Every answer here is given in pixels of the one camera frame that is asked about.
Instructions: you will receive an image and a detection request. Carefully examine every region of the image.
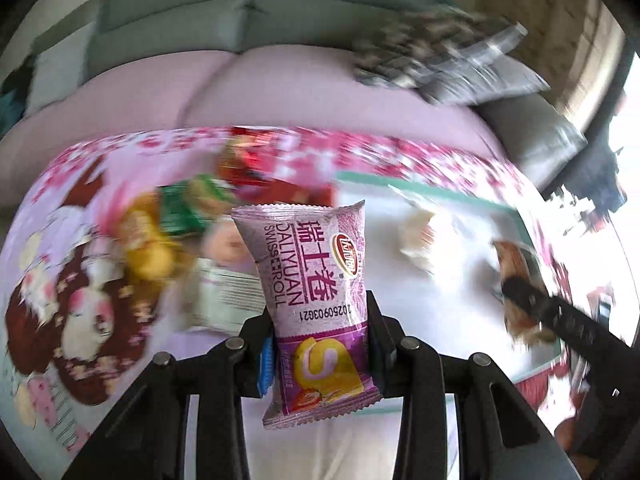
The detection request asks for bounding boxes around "teal cloth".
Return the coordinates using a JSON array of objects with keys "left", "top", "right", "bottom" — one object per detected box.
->
[{"left": 0, "top": 57, "right": 31, "bottom": 136}]

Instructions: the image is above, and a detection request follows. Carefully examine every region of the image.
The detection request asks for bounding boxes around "white pastry packet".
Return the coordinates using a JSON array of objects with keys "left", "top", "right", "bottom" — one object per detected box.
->
[{"left": 397, "top": 207, "right": 452, "bottom": 277}]

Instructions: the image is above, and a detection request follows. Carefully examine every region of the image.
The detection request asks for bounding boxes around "brown snack packet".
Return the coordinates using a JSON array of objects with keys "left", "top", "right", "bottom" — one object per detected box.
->
[{"left": 492, "top": 240, "right": 562, "bottom": 347}]

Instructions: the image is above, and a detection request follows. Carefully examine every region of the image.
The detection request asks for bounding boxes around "white printed snack packet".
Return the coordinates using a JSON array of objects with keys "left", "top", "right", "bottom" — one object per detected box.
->
[{"left": 192, "top": 257, "right": 269, "bottom": 335}]

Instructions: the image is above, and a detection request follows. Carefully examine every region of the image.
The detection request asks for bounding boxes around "grey cushion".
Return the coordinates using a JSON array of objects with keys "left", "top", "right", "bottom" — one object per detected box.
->
[{"left": 479, "top": 95, "right": 589, "bottom": 187}]

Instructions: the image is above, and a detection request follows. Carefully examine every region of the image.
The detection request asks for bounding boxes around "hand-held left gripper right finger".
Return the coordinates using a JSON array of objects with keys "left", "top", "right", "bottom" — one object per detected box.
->
[{"left": 367, "top": 292, "right": 577, "bottom": 480}]

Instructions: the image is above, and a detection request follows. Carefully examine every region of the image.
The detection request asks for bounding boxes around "black and white patterned pillow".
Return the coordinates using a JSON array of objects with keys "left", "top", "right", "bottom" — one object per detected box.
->
[{"left": 352, "top": 7, "right": 551, "bottom": 107}]

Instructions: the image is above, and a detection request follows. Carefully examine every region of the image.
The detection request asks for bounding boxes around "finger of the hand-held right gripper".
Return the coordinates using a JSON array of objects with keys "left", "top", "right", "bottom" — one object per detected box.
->
[{"left": 501, "top": 278, "right": 593, "bottom": 346}]

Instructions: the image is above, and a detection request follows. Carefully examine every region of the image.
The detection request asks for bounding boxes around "red snack packet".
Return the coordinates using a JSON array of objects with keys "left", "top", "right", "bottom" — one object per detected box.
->
[{"left": 215, "top": 130, "right": 301, "bottom": 187}]

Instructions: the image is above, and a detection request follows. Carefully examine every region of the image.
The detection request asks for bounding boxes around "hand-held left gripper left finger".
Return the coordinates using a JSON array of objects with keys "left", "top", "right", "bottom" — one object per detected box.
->
[{"left": 62, "top": 306, "right": 277, "bottom": 480}]

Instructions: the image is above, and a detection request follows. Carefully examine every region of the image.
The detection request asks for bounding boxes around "dark furniture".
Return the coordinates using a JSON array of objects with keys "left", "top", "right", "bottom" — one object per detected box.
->
[{"left": 545, "top": 142, "right": 632, "bottom": 218}]

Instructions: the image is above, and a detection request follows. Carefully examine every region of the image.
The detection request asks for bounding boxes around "white tray with green rim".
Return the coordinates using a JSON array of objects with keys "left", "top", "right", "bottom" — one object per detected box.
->
[{"left": 332, "top": 170, "right": 571, "bottom": 411}]

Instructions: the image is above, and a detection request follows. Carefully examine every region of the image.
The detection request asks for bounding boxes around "dark green snack packet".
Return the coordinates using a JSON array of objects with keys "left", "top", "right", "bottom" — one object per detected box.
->
[{"left": 159, "top": 174, "right": 236, "bottom": 233}]

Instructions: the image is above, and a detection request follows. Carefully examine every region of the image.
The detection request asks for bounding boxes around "pink sofa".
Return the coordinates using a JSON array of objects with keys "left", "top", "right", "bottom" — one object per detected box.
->
[{"left": 25, "top": 0, "right": 591, "bottom": 186}]

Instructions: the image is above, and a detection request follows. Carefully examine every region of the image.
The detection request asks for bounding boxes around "purple snack packet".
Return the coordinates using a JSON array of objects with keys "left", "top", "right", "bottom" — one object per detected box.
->
[{"left": 231, "top": 200, "right": 383, "bottom": 430}]

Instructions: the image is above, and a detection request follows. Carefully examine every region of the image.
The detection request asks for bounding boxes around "yellow snack packet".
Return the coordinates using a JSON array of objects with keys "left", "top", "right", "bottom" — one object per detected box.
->
[{"left": 112, "top": 195, "right": 197, "bottom": 292}]

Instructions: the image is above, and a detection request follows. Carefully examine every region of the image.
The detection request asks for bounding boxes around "printed pink blanket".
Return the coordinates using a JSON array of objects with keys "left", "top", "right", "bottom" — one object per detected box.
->
[{"left": 0, "top": 127, "right": 640, "bottom": 480}]

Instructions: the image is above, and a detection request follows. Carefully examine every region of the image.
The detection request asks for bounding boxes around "pink round snack packet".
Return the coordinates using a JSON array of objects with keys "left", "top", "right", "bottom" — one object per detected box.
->
[{"left": 205, "top": 220, "right": 252, "bottom": 267}]

